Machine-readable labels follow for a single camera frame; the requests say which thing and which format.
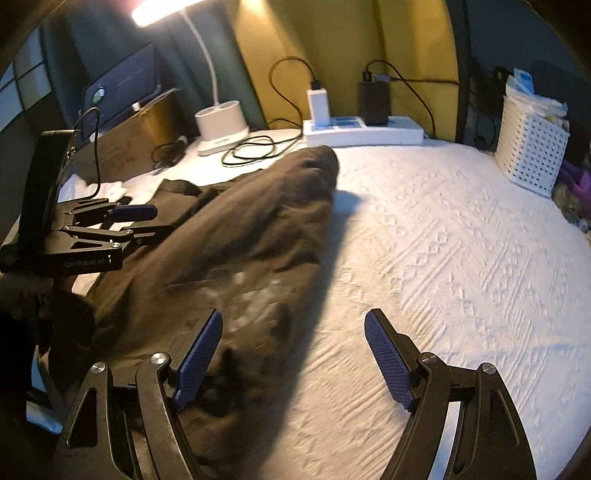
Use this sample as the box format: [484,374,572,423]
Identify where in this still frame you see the bundled black cable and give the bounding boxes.
[152,136,190,169]

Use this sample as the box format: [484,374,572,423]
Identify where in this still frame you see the cardboard box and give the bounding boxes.
[69,88,201,185]

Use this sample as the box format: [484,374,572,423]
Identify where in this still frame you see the white woven basket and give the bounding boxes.
[495,95,571,199]

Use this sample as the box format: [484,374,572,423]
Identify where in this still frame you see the thin black charger cable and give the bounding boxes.
[362,59,458,139]

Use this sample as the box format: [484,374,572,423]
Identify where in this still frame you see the brown printed t-shirt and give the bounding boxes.
[39,144,340,480]

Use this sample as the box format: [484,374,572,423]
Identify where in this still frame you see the purple cloth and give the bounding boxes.
[558,161,591,208]

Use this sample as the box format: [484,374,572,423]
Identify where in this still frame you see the long coiled black cable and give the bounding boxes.
[222,56,319,167]

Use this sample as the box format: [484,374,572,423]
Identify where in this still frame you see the white power strip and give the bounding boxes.
[302,115,424,148]

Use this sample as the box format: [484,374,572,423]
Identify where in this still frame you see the dark patterned pouch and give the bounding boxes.
[554,185,591,232]

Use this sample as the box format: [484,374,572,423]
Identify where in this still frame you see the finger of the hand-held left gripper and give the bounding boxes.
[58,198,158,227]
[44,224,175,252]

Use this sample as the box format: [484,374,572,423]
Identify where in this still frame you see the white textured bedspread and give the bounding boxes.
[9,129,591,480]

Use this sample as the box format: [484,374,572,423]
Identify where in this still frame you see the white desk lamp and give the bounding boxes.
[130,0,251,157]

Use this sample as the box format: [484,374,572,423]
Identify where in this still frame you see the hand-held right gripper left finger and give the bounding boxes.
[51,308,225,480]

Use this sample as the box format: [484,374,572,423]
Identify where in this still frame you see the white blue packet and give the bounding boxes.
[505,68,571,125]

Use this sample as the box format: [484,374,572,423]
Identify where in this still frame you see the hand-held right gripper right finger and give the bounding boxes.
[364,308,539,480]

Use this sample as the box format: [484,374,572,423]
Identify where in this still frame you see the white charger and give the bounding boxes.
[307,89,331,127]

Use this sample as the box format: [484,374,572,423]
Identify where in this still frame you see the black braided cable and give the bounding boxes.
[69,107,103,199]

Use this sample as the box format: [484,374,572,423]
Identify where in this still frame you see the black charger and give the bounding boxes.
[358,80,391,126]

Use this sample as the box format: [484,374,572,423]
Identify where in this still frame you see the tablet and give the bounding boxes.
[82,42,162,127]

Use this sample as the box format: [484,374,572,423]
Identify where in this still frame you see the wide yellow curtain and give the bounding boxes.
[231,0,462,141]

